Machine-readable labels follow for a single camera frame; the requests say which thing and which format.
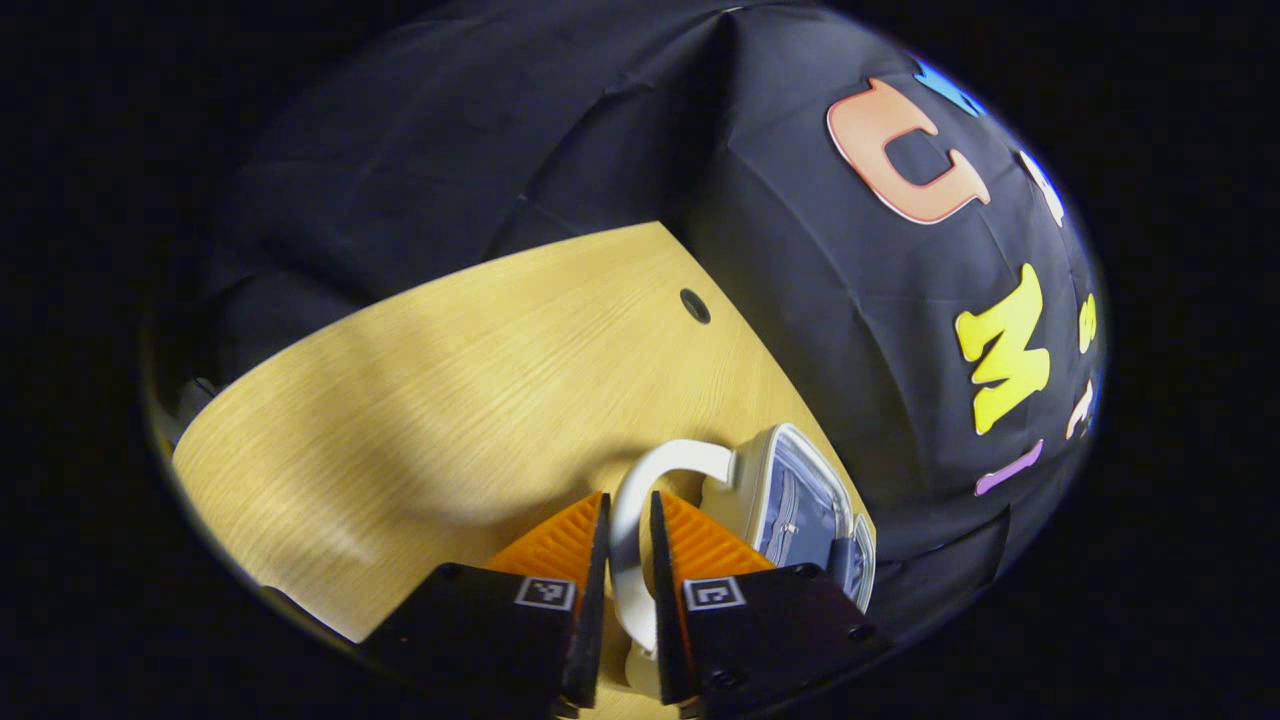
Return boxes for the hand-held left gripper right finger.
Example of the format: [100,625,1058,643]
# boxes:
[650,488,896,716]

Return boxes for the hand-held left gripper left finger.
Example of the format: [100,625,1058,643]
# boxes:
[358,490,613,711]

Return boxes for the white suitcase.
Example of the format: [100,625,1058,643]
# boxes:
[608,422,878,696]

